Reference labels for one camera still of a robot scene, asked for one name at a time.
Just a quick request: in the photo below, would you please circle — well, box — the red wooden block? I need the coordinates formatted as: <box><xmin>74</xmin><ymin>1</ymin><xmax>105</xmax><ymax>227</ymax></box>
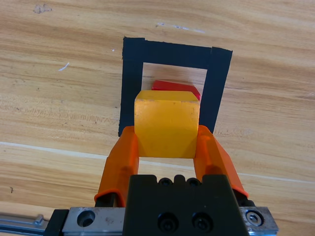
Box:
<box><xmin>151</xmin><ymin>80</ymin><xmax>202</xmax><ymax>101</ymax></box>

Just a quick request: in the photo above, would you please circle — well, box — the black tape square outline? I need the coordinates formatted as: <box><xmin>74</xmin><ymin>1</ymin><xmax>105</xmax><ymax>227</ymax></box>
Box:
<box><xmin>118</xmin><ymin>36</ymin><xmax>233</xmax><ymax>138</ymax></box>

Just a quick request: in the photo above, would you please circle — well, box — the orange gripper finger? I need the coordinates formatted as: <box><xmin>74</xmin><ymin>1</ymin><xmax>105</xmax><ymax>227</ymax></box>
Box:
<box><xmin>193</xmin><ymin>124</ymin><xmax>249</xmax><ymax>207</ymax></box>
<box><xmin>94</xmin><ymin>125</ymin><xmax>140</xmax><ymax>207</ymax></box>

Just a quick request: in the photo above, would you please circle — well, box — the yellow wooden block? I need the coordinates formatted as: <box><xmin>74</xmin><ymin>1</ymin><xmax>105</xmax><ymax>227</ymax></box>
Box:
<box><xmin>134</xmin><ymin>89</ymin><xmax>200</xmax><ymax>159</ymax></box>

